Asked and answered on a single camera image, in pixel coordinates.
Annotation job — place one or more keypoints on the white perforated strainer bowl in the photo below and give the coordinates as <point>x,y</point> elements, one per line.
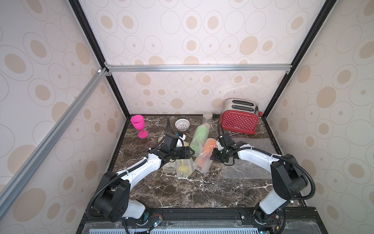
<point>182,125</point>

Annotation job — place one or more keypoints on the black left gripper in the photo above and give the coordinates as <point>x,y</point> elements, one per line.
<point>186,152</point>

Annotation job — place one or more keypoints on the red polka dot toaster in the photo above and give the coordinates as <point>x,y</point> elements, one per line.
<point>240,115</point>

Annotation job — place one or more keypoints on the beige glass in bubble wrap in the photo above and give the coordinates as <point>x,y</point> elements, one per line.
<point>161,139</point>

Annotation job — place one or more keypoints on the yellow glass in bubble wrap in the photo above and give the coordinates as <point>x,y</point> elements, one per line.
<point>184,168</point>

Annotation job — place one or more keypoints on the clear bubble wrap sheet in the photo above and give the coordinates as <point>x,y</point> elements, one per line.
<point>247,170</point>

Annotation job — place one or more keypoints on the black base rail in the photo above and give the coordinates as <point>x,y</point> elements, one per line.
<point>290,220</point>

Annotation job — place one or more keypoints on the clear jar with powder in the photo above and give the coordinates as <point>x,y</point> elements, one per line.
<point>207,118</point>

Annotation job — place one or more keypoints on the green glass in bubble wrap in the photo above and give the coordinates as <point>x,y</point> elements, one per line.
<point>199,138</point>

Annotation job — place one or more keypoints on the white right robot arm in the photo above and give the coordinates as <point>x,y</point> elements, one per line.
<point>290,180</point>

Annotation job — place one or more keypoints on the left diagonal aluminium frame bar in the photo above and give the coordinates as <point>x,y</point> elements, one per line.
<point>28,169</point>

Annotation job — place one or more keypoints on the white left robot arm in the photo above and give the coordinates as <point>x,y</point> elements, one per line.
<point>112,197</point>

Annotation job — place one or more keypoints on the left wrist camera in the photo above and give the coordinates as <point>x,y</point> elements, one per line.
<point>181,136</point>

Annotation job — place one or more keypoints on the orange glass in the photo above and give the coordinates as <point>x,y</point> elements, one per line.
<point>203,162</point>

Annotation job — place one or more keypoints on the pink plastic wine glass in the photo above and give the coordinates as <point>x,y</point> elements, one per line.
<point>139,124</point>

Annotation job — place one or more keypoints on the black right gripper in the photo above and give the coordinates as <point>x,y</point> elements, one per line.
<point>219,155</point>

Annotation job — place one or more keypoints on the horizontal aluminium frame bar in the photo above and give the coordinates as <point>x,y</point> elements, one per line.
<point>201,68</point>

